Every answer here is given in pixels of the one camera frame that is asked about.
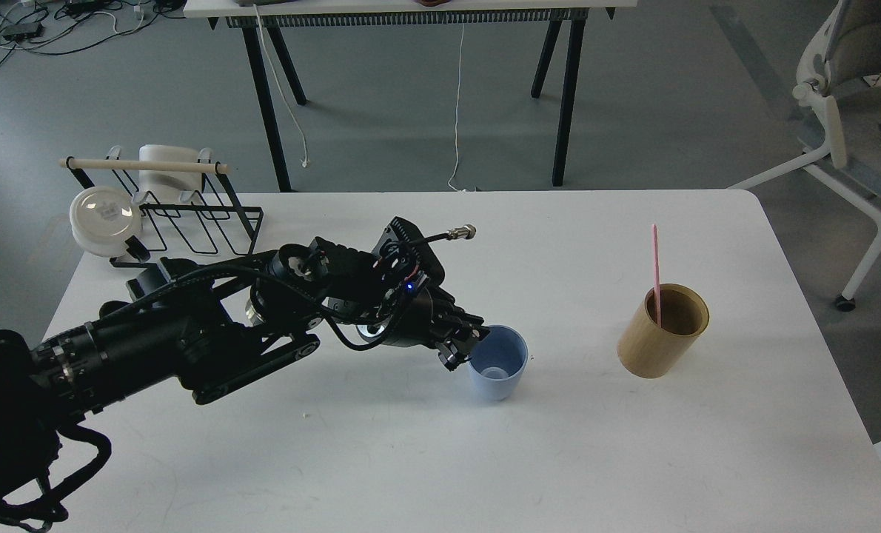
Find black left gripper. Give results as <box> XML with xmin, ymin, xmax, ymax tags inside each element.
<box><xmin>357</xmin><ymin>286</ymin><xmax>490</xmax><ymax>371</ymax></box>

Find blue plastic cup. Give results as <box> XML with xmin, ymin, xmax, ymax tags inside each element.
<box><xmin>468</xmin><ymin>325</ymin><xmax>529</xmax><ymax>401</ymax></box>

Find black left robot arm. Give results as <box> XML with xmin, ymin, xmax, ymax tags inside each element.
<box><xmin>0</xmin><ymin>234</ymin><xmax>490</xmax><ymax>531</ymax></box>

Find white cup on rack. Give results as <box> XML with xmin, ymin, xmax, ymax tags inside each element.
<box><xmin>133</xmin><ymin>144</ymin><xmax>212</xmax><ymax>204</ymax></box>

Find bamboo cylindrical holder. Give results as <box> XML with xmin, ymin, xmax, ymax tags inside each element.
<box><xmin>617</xmin><ymin>284</ymin><xmax>710</xmax><ymax>379</ymax></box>

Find white background table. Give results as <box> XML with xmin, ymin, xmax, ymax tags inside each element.
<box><xmin>184</xmin><ymin>0</ymin><xmax>638</xmax><ymax>193</ymax></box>

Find white bowl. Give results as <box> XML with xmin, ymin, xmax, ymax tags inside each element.
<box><xmin>69</xmin><ymin>186</ymin><xmax>141</xmax><ymax>258</ymax></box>

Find white office chair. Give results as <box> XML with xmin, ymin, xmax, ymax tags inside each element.
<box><xmin>736</xmin><ymin>1</ymin><xmax>881</xmax><ymax>312</ymax></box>

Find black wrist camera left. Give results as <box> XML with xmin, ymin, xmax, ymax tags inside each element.
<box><xmin>372</xmin><ymin>216</ymin><xmax>477</xmax><ymax>286</ymax></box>

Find white hanging cable right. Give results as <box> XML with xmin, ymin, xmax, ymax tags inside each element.
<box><xmin>446</xmin><ymin>21</ymin><xmax>478</xmax><ymax>193</ymax></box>

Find white hanging cable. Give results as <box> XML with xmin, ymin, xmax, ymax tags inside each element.
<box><xmin>252</xmin><ymin>4</ymin><xmax>311</xmax><ymax>168</ymax></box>
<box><xmin>446</xmin><ymin>21</ymin><xmax>478</xmax><ymax>193</ymax></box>

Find white hanging cable left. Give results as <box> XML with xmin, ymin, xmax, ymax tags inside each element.
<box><xmin>252</xmin><ymin>4</ymin><xmax>311</xmax><ymax>168</ymax></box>

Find black wire dish rack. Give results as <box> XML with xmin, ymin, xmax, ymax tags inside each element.
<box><xmin>64</xmin><ymin>168</ymin><xmax>264</xmax><ymax>267</ymax></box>

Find wooden rack handle rod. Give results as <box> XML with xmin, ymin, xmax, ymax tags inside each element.
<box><xmin>58</xmin><ymin>156</ymin><xmax>231</xmax><ymax>175</ymax></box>

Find black floor cables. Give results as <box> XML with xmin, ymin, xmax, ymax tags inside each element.
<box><xmin>0</xmin><ymin>0</ymin><xmax>186</xmax><ymax>95</ymax></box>

